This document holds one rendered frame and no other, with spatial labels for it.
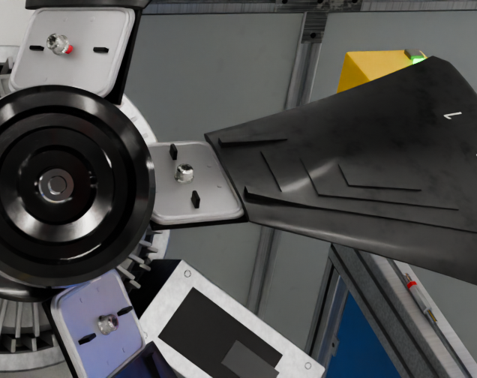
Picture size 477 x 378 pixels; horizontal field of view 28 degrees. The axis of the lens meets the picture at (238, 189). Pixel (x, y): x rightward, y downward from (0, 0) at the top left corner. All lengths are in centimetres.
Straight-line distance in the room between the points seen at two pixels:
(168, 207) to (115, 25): 12
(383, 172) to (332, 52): 85
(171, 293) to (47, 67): 20
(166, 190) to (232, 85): 86
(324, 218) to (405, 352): 49
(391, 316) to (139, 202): 60
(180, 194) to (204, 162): 4
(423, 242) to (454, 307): 140
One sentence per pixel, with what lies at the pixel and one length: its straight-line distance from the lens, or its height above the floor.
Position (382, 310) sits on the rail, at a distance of 113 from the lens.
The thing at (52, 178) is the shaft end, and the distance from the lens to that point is 55.
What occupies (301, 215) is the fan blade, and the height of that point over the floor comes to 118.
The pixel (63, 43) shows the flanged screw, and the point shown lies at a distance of 62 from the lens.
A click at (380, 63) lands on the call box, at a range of 109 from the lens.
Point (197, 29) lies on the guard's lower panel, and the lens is 141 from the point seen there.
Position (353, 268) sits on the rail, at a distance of 119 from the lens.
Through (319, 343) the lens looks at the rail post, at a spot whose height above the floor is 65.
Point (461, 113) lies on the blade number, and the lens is 75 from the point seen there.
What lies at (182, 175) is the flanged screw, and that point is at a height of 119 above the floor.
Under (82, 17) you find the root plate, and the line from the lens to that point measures 64.
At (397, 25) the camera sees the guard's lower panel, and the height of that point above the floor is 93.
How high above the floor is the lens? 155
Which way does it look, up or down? 35 degrees down
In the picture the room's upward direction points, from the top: 10 degrees clockwise
